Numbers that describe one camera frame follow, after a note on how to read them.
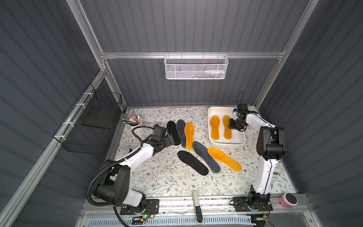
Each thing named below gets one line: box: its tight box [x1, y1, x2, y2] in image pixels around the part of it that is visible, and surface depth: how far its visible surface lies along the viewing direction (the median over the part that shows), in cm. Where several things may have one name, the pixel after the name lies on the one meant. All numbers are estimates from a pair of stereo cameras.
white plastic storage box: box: [207, 106, 247, 148], surface depth 105 cm
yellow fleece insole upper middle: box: [184, 122, 195, 151], surface depth 104 cm
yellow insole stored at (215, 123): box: [209, 114, 221, 141], surface depth 107 cm
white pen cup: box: [128, 115, 143, 125], surface depth 101 cm
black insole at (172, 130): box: [166, 120, 182, 146], surface depth 107 cm
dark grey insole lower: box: [191, 140, 222, 174], surface depth 93 cm
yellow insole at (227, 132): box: [222, 114, 233, 140], surface depth 104 cm
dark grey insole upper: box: [176, 119, 187, 149], surface depth 105 cm
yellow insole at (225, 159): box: [207, 147, 243, 172], surface depth 93 cm
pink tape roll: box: [279, 192, 299, 209], surface depth 73 cm
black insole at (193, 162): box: [177, 150, 209, 176], surface depth 91 cm
